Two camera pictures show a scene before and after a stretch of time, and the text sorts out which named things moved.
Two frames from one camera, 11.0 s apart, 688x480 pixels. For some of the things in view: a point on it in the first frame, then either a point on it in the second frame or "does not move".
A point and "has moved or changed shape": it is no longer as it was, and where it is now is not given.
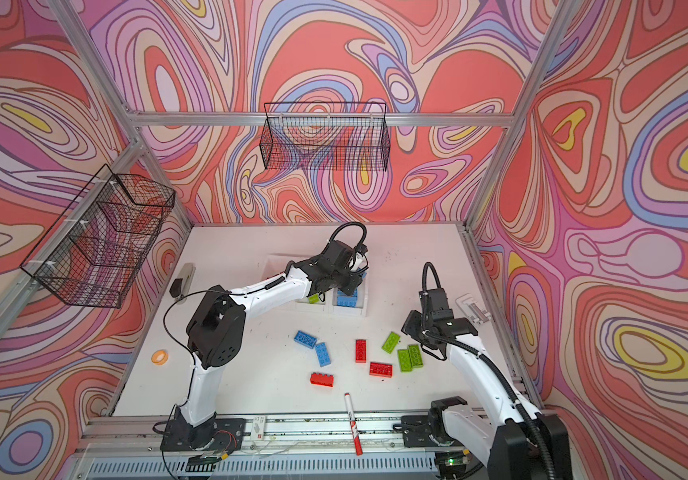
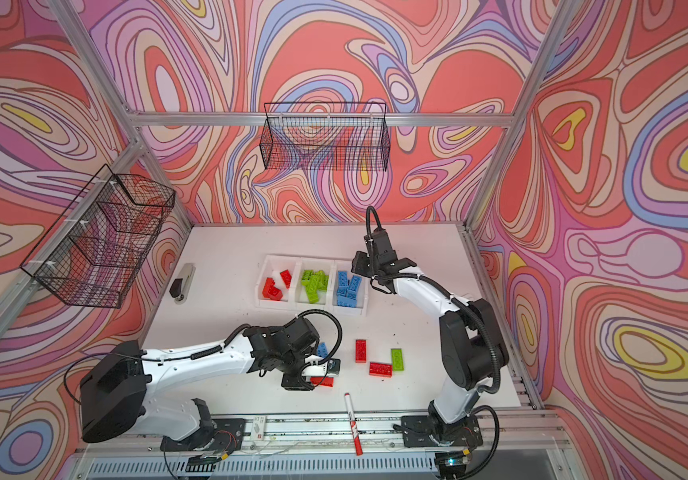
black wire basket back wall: (319, 135) does not move
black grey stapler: (182, 285) does not move
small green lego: (391, 342) has moved or changed shape
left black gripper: (357, 282) → (300, 385)
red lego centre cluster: (360, 351) does not move
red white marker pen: (353, 425) does not move
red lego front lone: (320, 379) does not move
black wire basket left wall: (94, 251) does not move
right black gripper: (411, 328) → (360, 264)
